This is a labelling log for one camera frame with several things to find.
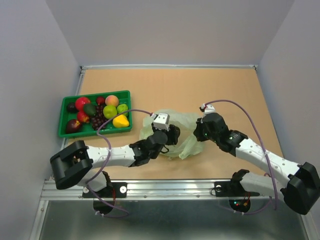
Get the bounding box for light green plastic bag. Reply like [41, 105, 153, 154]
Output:
[139, 108, 205, 161]

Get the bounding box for yellow pear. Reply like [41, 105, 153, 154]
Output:
[112, 114, 130, 128]

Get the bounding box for green round apple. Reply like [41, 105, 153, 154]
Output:
[102, 105, 118, 120]

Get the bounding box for small dark red fruit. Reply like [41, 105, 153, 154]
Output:
[95, 96, 105, 106]

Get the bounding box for dark green avocado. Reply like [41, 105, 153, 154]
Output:
[83, 103, 97, 116]

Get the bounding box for bright red apple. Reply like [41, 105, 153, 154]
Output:
[74, 96, 91, 111]

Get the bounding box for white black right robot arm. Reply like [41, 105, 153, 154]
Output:
[193, 112, 320, 215]

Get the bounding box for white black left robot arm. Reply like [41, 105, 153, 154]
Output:
[50, 124, 181, 197]

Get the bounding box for cracked lime green fruit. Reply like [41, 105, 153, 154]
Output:
[116, 103, 129, 117]

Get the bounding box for orange pink peach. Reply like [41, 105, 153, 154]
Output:
[105, 95, 120, 107]

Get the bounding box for dark red grape bunch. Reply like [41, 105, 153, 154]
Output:
[90, 105, 107, 131]

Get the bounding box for green plastic tray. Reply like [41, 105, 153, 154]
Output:
[58, 90, 133, 139]

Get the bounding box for dark red apple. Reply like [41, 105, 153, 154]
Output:
[65, 119, 83, 134]

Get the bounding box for dark purple plum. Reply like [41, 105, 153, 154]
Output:
[66, 102, 78, 114]

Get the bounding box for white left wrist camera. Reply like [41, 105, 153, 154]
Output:
[152, 112, 170, 131]

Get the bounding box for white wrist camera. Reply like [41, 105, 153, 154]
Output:
[152, 112, 170, 131]
[199, 103, 216, 116]

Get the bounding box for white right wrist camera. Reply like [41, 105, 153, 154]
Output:
[199, 103, 216, 116]

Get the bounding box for aluminium front rail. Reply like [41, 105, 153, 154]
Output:
[41, 178, 266, 201]

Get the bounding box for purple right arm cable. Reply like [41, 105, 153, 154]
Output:
[207, 99, 278, 216]

